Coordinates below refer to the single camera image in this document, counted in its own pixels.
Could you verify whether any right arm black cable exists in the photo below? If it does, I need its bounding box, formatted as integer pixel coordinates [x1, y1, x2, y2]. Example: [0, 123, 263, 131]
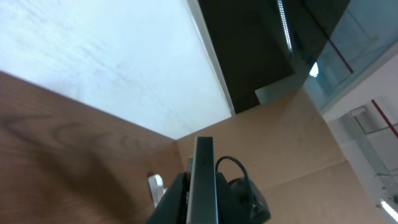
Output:
[215, 155, 259, 218]

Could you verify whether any bronze Galaxy smartphone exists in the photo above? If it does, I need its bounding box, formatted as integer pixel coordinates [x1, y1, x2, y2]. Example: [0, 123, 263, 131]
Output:
[186, 136, 218, 224]

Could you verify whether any white power strip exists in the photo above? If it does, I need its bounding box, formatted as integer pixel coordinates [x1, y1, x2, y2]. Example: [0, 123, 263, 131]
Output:
[148, 174, 167, 207]

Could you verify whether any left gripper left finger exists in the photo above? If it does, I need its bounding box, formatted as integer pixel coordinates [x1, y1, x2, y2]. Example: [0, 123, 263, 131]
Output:
[146, 172, 188, 224]

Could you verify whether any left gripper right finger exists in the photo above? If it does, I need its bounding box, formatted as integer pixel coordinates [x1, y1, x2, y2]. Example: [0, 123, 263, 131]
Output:
[216, 172, 249, 224]

